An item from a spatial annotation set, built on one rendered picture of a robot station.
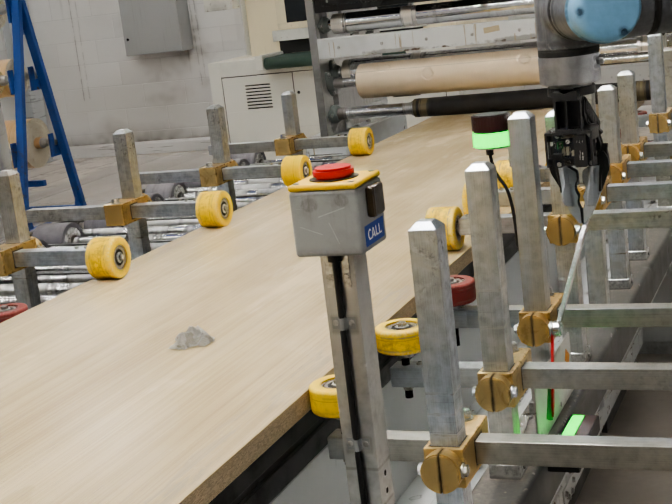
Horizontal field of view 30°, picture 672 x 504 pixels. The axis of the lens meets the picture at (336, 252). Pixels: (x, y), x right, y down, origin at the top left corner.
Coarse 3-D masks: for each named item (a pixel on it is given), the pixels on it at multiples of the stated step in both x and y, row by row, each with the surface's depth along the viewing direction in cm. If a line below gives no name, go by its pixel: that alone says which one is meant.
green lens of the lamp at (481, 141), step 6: (504, 132) 190; (474, 138) 191; (480, 138) 190; (486, 138) 190; (492, 138) 189; (498, 138) 189; (504, 138) 190; (474, 144) 192; (480, 144) 190; (486, 144) 190; (492, 144) 190; (498, 144) 190; (504, 144) 190
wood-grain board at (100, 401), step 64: (448, 128) 404; (384, 192) 299; (448, 192) 289; (192, 256) 252; (256, 256) 244; (384, 256) 231; (448, 256) 225; (64, 320) 212; (128, 320) 207; (192, 320) 202; (256, 320) 197; (320, 320) 193; (384, 320) 188; (0, 384) 179; (64, 384) 175; (128, 384) 172; (192, 384) 168; (256, 384) 165; (0, 448) 152; (64, 448) 149; (128, 448) 147; (192, 448) 144; (256, 448) 146
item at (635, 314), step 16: (576, 304) 199; (592, 304) 198; (608, 304) 197; (624, 304) 196; (640, 304) 195; (656, 304) 194; (464, 320) 204; (512, 320) 201; (576, 320) 197; (592, 320) 196; (608, 320) 195; (624, 320) 194; (640, 320) 193; (656, 320) 192
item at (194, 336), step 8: (192, 328) 189; (200, 328) 190; (176, 336) 190; (184, 336) 187; (192, 336) 188; (200, 336) 188; (208, 336) 187; (176, 344) 187; (184, 344) 186; (192, 344) 186; (200, 344) 186
